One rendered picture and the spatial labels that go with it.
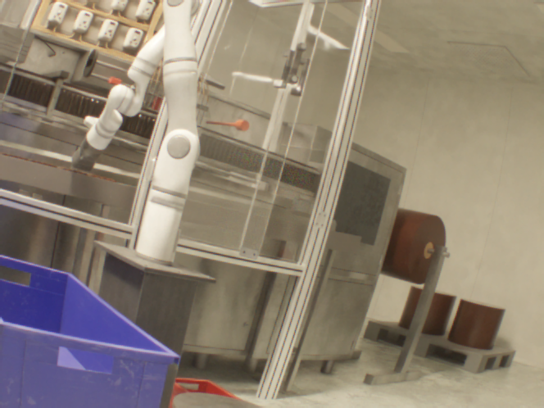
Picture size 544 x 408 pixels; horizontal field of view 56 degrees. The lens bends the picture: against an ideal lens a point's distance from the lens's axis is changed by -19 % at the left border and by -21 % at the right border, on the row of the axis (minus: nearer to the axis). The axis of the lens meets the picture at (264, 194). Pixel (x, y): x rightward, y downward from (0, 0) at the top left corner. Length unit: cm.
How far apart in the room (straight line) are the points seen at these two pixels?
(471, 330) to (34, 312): 350
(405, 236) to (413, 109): 345
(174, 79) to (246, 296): 130
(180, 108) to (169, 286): 44
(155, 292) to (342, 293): 167
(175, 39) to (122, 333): 76
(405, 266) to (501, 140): 287
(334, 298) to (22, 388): 218
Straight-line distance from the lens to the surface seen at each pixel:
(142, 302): 146
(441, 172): 617
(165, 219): 151
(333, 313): 301
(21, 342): 102
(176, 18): 160
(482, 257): 571
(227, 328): 262
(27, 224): 207
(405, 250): 326
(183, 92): 156
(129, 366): 112
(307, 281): 237
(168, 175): 151
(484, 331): 451
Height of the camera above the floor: 73
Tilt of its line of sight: 2 degrees up
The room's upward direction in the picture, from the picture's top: 15 degrees clockwise
